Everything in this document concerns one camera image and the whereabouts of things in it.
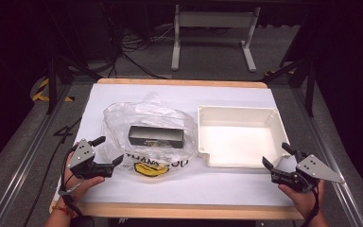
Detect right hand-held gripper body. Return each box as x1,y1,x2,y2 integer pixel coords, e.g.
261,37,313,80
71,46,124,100
270,150,346,194

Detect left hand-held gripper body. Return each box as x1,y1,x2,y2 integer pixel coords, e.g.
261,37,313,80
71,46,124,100
66,138,115,181

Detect white square plastic container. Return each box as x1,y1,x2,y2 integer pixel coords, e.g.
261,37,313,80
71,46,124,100
197,104,292,169

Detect black rectangular box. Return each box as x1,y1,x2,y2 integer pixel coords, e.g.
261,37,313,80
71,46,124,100
128,125,185,149

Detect clear plastic bag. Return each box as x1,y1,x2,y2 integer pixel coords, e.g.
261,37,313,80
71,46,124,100
100,92,199,178

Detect person's left hand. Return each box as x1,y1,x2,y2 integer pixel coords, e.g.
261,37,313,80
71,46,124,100
58,150,106,207

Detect person's right hand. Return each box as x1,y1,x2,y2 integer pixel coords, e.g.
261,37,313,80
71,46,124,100
277,179,327,220

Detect black tape floor mark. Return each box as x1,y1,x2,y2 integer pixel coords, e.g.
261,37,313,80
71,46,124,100
53,125,77,145

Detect white paper mat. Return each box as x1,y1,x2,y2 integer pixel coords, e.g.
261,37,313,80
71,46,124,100
54,83,295,208

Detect yellow black hazard tape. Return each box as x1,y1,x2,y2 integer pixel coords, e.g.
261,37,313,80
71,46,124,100
30,77,76,103

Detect white metal stand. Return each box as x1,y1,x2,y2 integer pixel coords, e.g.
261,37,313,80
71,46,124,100
170,4,262,73

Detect aluminium rail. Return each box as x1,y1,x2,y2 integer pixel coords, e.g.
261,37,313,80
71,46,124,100
290,84,363,227
0,84,74,227

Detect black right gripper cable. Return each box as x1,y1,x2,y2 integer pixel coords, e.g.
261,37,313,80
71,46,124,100
300,185,321,227

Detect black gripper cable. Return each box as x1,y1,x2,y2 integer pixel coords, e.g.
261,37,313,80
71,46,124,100
58,144,87,218
300,185,321,227

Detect thin black floor cable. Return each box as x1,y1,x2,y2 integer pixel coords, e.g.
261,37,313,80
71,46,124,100
23,116,83,227

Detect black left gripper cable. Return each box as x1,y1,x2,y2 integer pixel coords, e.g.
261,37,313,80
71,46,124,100
58,144,87,218

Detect red orange bracelet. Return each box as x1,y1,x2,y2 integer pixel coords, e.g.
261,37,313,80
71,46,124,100
51,204,78,219

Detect black metal frame stand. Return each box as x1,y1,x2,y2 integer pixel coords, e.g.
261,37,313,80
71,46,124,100
44,54,104,115
260,56,318,118

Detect tangle of floor cables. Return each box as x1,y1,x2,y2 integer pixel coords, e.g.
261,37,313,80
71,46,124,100
106,12,178,80

